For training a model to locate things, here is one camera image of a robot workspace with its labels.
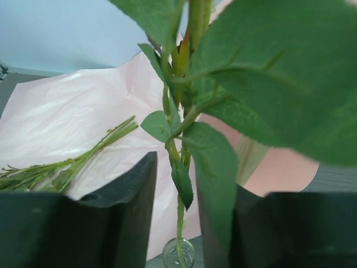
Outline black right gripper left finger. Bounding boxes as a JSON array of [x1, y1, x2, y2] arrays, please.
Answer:
[[1, 152, 157, 268]]

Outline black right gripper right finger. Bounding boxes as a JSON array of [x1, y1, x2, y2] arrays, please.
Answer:
[[195, 164, 357, 268]]

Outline rose bouquet flowers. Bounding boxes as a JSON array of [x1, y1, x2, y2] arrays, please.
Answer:
[[1, 116, 138, 193]]

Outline purple pink wrapping paper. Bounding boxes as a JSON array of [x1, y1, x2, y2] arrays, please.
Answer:
[[0, 51, 204, 259]]

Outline single green flower stem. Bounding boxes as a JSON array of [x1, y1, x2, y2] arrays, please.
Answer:
[[107, 0, 357, 268]]

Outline clear glass vase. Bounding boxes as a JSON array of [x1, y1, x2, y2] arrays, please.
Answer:
[[162, 238, 196, 268]]

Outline aluminium frame post left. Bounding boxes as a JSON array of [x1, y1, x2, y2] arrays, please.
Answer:
[[0, 60, 8, 81]]

